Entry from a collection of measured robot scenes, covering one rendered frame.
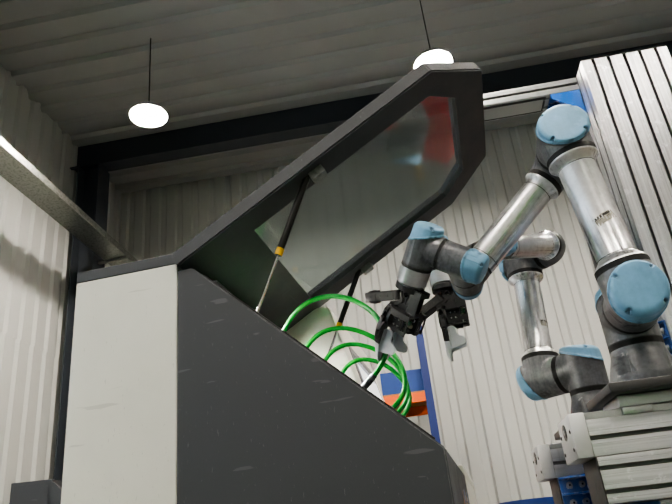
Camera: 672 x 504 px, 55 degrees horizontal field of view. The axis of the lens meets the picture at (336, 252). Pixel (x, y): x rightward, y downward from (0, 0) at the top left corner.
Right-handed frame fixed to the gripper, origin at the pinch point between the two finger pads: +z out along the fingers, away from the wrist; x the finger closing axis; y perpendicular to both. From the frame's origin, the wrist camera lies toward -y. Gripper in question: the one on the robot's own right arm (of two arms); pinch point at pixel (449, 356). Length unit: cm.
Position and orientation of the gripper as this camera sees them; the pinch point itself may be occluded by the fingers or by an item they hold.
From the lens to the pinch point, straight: 179.1
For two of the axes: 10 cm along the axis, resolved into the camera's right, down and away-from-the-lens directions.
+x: 2.3, 3.9, 8.9
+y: 9.7, -1.9, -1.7
